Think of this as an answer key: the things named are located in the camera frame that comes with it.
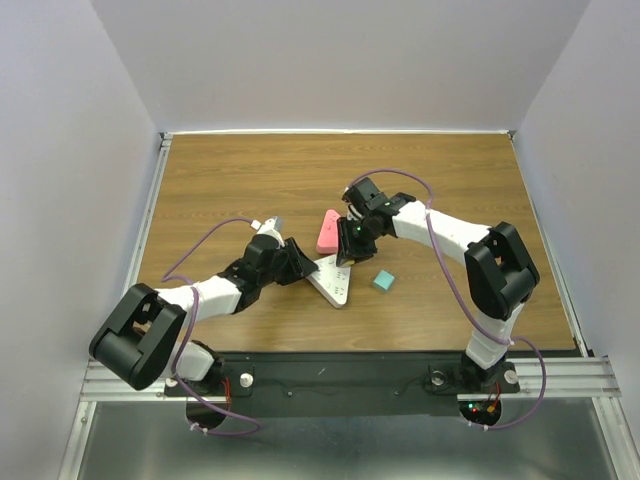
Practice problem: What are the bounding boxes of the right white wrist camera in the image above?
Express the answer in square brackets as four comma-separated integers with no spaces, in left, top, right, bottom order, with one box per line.
[341,186,363,221]

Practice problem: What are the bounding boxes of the teal cube charger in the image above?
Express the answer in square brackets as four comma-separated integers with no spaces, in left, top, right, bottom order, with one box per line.
[372,270,395,292]

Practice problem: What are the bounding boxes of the white triangular power strip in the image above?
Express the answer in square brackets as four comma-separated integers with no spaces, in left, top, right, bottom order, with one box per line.
[307,254,351,309]

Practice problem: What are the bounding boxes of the aluminium frame rail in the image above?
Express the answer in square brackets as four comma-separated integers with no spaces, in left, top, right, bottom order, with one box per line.
[57,130,174,480]

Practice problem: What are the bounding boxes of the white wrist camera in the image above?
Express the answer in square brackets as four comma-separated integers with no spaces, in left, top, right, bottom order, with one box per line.
[341,186,363,221]
[250,216,283,236]

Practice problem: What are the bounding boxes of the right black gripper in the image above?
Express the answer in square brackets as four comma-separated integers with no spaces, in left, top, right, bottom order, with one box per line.
[335,214,378,267]

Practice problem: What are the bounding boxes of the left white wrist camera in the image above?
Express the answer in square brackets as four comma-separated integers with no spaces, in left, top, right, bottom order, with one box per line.
[250,216,283,236]

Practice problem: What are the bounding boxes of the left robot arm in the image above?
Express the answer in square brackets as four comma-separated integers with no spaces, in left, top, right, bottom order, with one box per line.
[89,234,318,394]

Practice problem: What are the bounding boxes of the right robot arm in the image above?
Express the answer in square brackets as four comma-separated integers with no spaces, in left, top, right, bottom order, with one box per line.
[336,191,540,390]

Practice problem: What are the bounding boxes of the pink triangular power strip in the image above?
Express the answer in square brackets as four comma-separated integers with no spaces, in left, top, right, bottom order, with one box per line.
[316,209,340,255]

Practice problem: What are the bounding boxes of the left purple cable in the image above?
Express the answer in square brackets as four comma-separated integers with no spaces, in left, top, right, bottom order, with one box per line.
[160,217,263,438]

